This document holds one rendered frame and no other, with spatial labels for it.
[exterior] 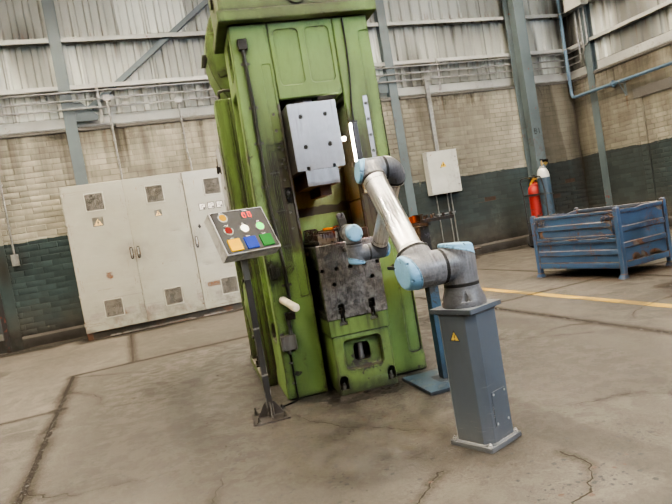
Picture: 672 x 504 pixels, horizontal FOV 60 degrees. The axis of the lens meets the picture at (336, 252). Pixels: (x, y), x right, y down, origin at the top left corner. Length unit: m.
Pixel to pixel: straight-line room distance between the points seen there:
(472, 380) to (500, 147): 9.18
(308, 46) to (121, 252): 5.37
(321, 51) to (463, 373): 2.20
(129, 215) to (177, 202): 0.67
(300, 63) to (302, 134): 0.49
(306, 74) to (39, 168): 6.16
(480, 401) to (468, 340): 0.26
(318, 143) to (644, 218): 4.10
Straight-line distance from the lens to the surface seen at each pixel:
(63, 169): 9.32
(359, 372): 3.59
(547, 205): 10.35
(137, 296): 8.57
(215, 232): 3.21
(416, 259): 2.42
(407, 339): 3.86
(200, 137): 9.45
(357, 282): 3.50
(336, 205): 4.03
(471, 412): 2.61
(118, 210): 8.58
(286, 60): 3.79
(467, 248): 2.50
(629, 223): 6.57
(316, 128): 3.56
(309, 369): 3.71
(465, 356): 2.53
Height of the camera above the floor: 1.05
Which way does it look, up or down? 3 degrees down
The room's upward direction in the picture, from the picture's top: 10 degrees counter-clockwise
